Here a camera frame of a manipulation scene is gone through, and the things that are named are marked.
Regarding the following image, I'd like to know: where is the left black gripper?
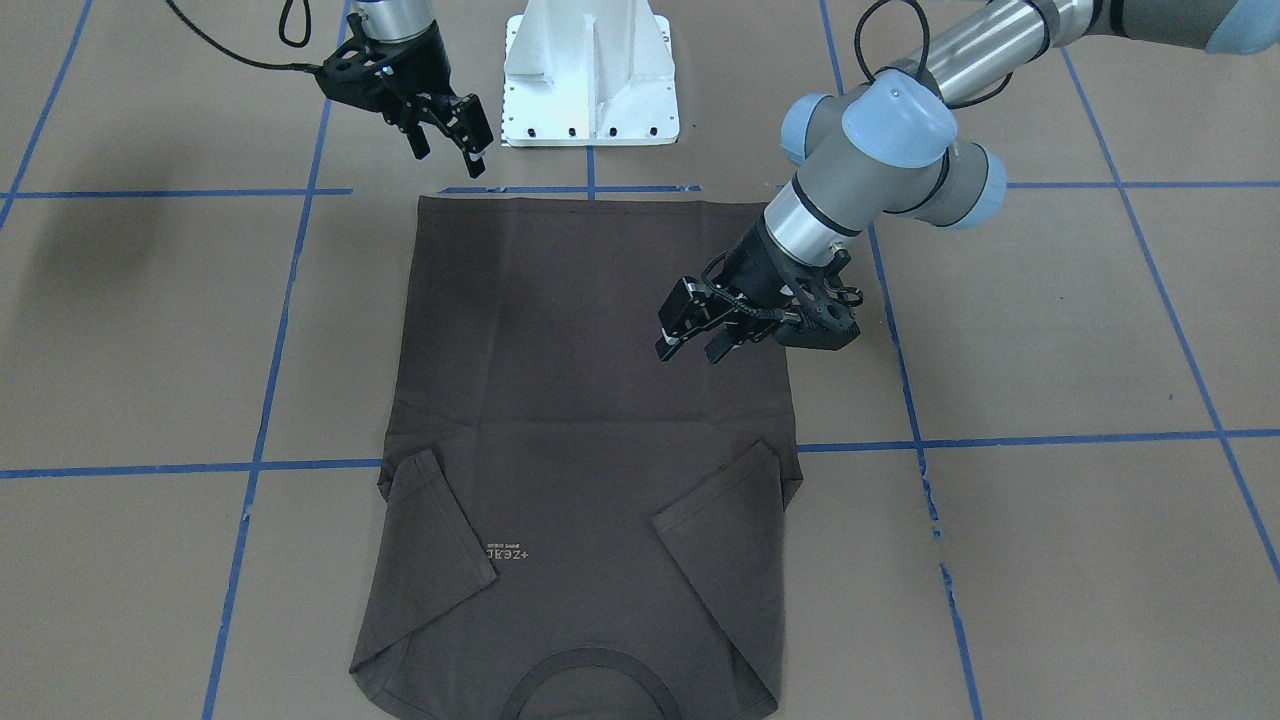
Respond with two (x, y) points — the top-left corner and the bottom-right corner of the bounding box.
(655, 219), (863, 364)

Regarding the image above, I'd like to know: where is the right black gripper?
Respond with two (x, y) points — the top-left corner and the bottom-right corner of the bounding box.
(316, 24), (494, 179)

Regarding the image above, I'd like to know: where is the brown t-shirt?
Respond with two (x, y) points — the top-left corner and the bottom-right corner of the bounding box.
(349, 197), (803, 719)

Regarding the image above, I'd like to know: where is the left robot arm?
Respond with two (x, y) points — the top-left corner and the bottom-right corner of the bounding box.
(655, 1), (1279, 363)

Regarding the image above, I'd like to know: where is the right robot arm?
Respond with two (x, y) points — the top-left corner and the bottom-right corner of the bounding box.
(315, 1), (493, 178)

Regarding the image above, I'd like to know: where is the white pedestal column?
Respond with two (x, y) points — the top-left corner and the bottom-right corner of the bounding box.
(500, 1), (681, 147)

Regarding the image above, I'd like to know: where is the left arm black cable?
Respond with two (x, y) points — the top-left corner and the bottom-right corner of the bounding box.
(852, 0), (1021, 109)

